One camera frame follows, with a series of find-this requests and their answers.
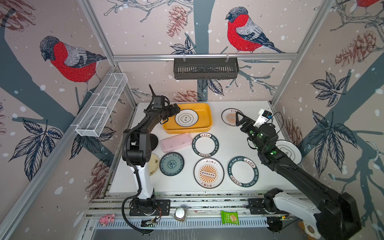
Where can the teal patterned plate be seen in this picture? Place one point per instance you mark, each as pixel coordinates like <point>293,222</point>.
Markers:
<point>171,164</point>

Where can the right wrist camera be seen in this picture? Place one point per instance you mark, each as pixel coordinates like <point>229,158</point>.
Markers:
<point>264,116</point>

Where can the large orange sunburst plate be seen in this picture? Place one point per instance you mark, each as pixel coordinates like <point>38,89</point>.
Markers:
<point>209,173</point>

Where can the green snack packet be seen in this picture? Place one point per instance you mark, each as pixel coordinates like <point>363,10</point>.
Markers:
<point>230,218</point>

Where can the white plate grey emblem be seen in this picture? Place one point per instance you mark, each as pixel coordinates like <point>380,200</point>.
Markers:
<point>186,118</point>

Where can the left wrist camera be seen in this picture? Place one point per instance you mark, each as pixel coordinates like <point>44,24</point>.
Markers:
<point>160,102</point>

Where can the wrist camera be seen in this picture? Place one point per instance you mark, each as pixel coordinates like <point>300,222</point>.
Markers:
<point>264,116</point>
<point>160,102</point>

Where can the pink pig toy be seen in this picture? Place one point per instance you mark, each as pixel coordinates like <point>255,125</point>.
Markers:
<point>107,219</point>

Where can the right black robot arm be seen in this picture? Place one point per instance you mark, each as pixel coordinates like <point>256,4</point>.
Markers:
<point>335,216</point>

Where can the black round plate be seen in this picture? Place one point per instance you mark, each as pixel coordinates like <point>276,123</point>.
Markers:
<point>154,141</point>

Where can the brown white flower toy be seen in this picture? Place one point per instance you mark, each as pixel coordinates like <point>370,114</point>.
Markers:
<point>308,230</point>

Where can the large green rim plate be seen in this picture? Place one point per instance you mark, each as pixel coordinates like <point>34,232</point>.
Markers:
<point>243,171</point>

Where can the pink rectangular box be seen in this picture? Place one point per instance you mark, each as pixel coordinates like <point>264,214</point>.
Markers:
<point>176,142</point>

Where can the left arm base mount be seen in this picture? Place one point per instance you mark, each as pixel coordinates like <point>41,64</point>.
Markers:
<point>147,207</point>

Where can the small orange sunburst plate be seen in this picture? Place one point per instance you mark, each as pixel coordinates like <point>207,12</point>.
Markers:
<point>229,117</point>

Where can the yellow plastic bin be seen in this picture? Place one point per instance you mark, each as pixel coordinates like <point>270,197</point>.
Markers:
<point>204,123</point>

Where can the white wire mesh shelf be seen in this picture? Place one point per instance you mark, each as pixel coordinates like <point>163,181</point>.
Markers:
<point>98,113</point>

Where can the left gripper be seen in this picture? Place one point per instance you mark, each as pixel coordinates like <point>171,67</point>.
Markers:
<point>172,112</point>

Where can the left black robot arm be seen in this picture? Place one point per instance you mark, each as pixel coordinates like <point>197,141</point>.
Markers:
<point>137,151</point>

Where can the small green rim plate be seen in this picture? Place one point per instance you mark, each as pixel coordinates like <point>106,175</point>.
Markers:
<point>205,145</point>

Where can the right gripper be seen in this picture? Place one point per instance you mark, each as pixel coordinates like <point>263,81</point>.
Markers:
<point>249,122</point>

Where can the black wall basket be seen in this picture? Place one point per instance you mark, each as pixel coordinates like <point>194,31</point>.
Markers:
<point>206,68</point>

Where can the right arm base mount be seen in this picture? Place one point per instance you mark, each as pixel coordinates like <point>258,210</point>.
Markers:
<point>256,207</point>

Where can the pale yellow plate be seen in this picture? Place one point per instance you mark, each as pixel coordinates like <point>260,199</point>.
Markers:
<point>153,164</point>

